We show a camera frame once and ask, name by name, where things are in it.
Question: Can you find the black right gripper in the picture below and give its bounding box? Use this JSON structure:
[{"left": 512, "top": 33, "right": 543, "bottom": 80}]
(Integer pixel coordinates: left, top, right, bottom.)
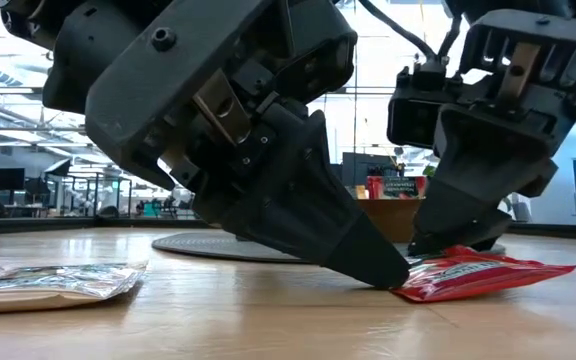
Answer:
[{"left": 412, "top": 8, "right": 576, "bottom": 244}]

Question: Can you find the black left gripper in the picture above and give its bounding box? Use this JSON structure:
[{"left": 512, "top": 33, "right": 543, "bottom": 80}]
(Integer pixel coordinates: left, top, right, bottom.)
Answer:
[{"left": 42, "top": 0, "right": 319, "bottom": 211}]

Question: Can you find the dark wooden tea box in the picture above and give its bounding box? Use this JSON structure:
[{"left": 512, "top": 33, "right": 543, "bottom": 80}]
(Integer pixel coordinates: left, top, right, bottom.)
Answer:
[{"left": 355, "top": 174, "right": 429, "bottom": 245}]

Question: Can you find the brown tea packet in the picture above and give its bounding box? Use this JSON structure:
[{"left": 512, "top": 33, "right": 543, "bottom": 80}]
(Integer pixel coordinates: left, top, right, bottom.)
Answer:
[{"left": 0, "top": 259, "right": 149, "bottom": 316}]

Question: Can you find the black computer case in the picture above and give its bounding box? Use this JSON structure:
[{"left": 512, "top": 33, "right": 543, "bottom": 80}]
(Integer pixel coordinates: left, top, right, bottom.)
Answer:
[{"left": 330, "top": 152, "right": 405, "bottom": 189}]

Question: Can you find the grey round table mat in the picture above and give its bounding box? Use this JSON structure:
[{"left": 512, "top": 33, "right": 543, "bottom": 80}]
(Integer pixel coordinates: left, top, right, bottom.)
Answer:
[{"left": 151, "top": 229, "right": 508, "bottom": 265}]

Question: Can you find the desktop computer monitor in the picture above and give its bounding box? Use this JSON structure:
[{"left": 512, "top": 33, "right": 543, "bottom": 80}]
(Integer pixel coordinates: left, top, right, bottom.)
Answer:
[{"left": 0, "top": 168, "right": 26, "bottom": 192}]

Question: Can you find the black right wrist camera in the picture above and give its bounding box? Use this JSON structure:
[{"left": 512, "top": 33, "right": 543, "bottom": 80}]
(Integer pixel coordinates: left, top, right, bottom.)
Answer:
[{"left": 386, "top": 62, "right": 464, "bottom": 150}]

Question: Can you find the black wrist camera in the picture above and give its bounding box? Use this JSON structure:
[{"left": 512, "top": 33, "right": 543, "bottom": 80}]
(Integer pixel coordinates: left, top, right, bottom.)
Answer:
[
  {"left": 386, "top": 62, "right": 464, "bottom": 150},
  {"left": 272, "top": 0, "right": 359, "bottom": 106}
]

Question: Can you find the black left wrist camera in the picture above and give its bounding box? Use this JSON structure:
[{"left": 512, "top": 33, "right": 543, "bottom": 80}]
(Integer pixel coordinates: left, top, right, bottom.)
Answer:
[{"left": 272, "top": 0, "right": 359, "bottom": 106}]

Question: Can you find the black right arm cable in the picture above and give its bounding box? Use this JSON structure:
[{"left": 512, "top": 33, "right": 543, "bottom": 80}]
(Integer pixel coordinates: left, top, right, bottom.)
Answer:
[{"left": 356, "top": 0, "right": 465, "bottom": 64}]

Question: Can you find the black aluminium table frame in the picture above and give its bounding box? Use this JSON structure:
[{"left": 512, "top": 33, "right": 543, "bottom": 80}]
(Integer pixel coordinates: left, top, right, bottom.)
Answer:
[{"left": 0, "top": 214, "right": 576, "bottom": 239}]

